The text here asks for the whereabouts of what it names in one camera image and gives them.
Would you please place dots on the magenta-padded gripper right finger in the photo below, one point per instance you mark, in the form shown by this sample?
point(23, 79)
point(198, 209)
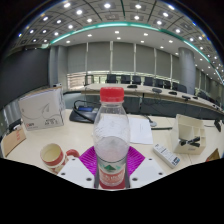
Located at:
point(148, 171)

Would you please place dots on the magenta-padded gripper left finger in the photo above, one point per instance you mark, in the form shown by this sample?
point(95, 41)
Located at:
point(75, 171)

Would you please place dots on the clear red-capped water bottle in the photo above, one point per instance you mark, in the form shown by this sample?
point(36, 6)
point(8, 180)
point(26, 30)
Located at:
point(111, 133)

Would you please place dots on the white remote control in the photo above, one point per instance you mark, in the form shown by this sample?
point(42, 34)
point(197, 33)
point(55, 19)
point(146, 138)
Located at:
point(166, 155)

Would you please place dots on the red and white patterned mug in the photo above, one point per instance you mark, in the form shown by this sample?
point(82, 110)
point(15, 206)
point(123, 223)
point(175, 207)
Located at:
point(51, 156)

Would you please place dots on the white printed paper sheet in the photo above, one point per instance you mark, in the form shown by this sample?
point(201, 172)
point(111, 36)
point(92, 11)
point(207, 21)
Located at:
point(140, 130)

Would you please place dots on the black pen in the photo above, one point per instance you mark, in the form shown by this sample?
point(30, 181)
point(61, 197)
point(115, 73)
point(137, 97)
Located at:
point(163, 128)

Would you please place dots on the grey gooseneck table microphone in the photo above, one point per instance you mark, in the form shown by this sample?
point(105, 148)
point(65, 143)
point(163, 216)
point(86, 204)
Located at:
point(152, 123)

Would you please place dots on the black marker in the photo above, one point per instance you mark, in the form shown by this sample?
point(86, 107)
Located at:
point(190, 141)

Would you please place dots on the black desk conference phone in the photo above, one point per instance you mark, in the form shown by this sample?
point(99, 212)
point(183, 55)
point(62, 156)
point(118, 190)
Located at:
point(81, 115)

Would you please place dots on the beige open organizer box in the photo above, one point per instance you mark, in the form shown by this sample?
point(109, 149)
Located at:
point(186, 128)

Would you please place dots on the long curved conference desk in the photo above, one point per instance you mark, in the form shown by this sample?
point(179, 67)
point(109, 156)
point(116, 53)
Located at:
point(150, 105)

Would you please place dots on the open red-sided cardboard box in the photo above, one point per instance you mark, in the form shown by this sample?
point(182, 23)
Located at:
point(214, 156)

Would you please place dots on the brown kraft paper envelope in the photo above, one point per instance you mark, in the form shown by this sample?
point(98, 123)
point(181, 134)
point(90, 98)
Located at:
point(12, 141)

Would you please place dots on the large white cardboard box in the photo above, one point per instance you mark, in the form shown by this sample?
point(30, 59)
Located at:
point(40, 110)

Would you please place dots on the black tabletop microphone unit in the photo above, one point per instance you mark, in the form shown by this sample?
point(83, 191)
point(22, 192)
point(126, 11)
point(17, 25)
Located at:
point(217, 125)

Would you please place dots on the row of black office chairs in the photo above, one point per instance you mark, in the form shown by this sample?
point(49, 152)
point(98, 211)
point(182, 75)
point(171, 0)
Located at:
point(136, 79)

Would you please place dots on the group of ceiling lights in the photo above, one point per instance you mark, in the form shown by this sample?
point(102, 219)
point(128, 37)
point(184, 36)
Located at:
point(107, 5)

